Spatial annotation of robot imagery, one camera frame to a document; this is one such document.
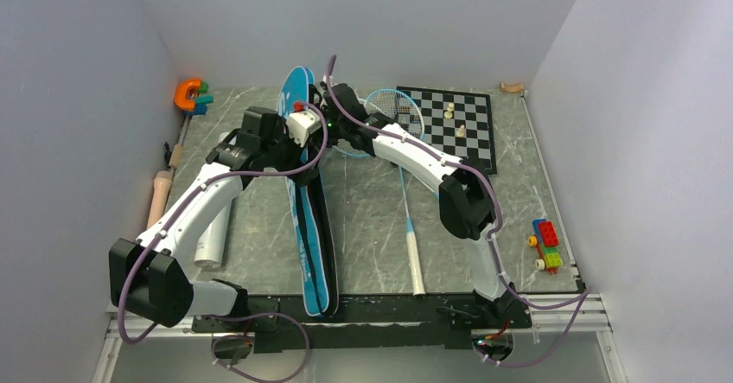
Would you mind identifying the teal blue toy blocks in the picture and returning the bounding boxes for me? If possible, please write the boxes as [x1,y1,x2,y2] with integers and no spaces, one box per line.
[188,81,214,116]

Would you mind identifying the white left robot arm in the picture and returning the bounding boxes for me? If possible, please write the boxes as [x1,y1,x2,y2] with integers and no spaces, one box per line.
[109,104,325,331]

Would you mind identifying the purple cable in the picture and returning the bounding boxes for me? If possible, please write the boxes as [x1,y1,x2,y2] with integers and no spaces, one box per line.
[117,102,330,383]
[323,54,592,369]

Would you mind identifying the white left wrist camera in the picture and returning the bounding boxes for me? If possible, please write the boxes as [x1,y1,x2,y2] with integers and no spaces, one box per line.
[286,110,322,148]

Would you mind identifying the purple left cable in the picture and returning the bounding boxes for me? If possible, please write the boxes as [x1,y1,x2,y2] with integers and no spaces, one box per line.
[117,102,330,383]

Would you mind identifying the orange horseshoe magnet toy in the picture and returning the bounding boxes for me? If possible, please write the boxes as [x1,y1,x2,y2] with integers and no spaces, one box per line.
[174,78,203,112]

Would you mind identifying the wooden rolling pin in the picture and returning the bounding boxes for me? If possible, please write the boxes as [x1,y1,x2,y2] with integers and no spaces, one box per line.
[147,170,173,228]

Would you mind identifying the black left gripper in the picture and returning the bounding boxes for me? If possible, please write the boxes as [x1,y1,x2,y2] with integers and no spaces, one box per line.
[261,118,322,186]

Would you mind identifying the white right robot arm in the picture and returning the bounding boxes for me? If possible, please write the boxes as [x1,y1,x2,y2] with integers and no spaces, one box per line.
[320,80,514,327]

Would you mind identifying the colourful brick toy train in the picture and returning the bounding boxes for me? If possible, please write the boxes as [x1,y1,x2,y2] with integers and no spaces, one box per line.
[527,219,564,275]

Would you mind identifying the white shuttlecock tube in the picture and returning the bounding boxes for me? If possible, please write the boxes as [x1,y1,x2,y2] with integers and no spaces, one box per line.
[193,132,236,270]

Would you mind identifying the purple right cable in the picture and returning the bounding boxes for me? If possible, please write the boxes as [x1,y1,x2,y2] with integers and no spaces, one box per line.
[323,54,592,369]

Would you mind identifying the wooden arch block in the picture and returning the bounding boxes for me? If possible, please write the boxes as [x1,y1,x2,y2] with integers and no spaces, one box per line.
[499,82,525,95]

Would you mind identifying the blue racket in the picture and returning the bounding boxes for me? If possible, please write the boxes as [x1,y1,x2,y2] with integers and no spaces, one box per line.
[398,166,426,296]
[329,89,424,157]

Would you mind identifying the white chess piece upper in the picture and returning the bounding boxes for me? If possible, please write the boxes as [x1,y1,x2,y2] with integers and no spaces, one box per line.
[443,103,455,119]

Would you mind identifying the blue racket bag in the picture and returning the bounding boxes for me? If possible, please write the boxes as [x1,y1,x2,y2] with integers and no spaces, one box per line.
[277,66,339,317]

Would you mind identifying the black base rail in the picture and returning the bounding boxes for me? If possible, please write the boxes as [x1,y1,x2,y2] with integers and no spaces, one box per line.
[192,292,532,354]

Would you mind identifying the black white chessboard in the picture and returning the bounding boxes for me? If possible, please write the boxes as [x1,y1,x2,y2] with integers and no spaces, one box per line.
[397,86,498,175]

